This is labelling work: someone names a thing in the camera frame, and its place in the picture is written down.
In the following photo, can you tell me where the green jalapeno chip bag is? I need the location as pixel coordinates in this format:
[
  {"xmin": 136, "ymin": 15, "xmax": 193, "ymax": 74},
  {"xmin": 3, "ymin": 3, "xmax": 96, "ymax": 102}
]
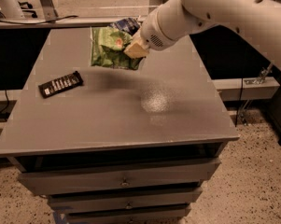
[{"xmin": 91, "ymin": 27, "xmax": 141, "ymax": 70}]

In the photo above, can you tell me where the blue chip bag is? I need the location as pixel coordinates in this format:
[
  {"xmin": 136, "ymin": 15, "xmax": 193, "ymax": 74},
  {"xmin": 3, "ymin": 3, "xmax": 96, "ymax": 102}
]
[{"xmin": 109, "ymin": 18, "xmax": 140, "ymax": 35}]

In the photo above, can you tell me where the grey bottom drawer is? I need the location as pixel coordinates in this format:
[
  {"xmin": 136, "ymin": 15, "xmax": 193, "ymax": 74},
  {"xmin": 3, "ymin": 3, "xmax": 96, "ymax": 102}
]
[{"xmin": 66, "ymin": 204, "xmax": 190, "ymax": 224}]

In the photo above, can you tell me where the metal rail bar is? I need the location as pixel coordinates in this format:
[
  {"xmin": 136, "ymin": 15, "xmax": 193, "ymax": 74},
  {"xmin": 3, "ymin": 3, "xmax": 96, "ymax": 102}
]
[{"xmin": 0, "ymin": 14, "xmax": 148, "ymax": 30}]

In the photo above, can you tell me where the grey top drawer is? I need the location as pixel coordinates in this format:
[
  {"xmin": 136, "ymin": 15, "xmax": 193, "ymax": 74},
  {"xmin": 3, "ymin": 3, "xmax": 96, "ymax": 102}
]
[{"xmin": 19, "ymin": 158, "xmax": 220, "ymax": 195}]

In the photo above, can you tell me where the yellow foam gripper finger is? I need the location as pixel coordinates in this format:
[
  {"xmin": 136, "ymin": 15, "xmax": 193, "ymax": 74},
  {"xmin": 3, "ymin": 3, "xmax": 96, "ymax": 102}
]
[{"xmin": 124, "ymin": 38, "xmax": 149, "ymax": 59}]

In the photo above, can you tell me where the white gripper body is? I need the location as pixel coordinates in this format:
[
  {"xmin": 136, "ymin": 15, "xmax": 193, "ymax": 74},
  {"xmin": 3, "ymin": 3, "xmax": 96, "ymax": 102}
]
[{"xmin": 140, "ymin": 10, "xmax": 176, "ymax": 50}]

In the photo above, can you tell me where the black cable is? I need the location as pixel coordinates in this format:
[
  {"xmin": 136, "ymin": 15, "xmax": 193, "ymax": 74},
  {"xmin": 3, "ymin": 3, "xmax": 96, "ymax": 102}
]
[{"xmin": 0, "ymin": 14, "xmax": 78, "ymax": 26}]

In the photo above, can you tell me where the black rxbar chocolate bar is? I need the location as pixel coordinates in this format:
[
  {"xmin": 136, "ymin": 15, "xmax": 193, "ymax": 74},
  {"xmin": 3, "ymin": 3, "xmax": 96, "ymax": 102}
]
[{"xmin": 38, "ymin": 71, "xmax": 83, "ymax": 98}]

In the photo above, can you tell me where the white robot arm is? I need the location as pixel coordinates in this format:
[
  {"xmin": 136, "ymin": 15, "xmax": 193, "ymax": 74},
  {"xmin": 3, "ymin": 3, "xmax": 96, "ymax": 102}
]
[{"xmin": 124, "ymin": 0, "xmax": 281, "ymax": 71}]

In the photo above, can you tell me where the grey middle drawer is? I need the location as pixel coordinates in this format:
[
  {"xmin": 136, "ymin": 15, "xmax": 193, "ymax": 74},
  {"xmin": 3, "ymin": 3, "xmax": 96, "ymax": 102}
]
[{"xmin": 49, "ymin": 187, "xmax": 202, "ymax": 214}]

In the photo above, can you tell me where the grey drawer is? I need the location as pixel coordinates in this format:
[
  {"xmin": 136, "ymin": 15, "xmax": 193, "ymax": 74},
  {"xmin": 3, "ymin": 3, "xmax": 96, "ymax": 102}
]
[
  {"xmin": 19, "ymin": 158, "xmax": 220, "ymax": 195},
  {"xmin": 49, "ymin": 187, "xmax": 202, "ymax": 214},
  {"xmin": 66, "ymin": 204, "xmax": 190, "ymax": 224}
]

